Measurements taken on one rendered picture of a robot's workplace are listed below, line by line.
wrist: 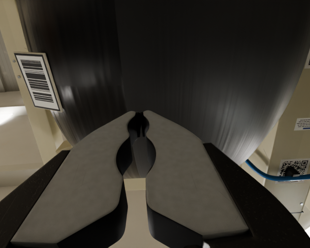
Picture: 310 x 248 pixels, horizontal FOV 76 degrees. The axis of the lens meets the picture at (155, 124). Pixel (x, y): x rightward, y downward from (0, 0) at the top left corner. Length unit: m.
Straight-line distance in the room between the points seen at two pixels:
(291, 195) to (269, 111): 0.45
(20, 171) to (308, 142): 4.30
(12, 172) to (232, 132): 4.41
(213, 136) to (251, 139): 0.05
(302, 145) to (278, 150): 0.06
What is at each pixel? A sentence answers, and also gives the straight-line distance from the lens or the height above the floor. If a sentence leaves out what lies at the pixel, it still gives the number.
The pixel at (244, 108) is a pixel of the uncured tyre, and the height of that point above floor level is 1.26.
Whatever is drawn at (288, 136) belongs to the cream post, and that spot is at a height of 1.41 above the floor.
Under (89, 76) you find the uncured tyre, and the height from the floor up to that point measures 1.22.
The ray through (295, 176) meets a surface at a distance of 0.59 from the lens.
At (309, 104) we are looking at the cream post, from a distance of 0.54.
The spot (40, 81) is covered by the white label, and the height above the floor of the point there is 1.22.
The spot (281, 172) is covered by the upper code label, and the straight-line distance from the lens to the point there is 0.60.
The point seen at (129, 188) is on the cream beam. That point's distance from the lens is 0.89.
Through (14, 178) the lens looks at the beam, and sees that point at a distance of 4.61.
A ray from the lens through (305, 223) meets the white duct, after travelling 1.32.
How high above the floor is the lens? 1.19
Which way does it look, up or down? 24 degrees up
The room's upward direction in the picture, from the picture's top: 177 degrees clockwise
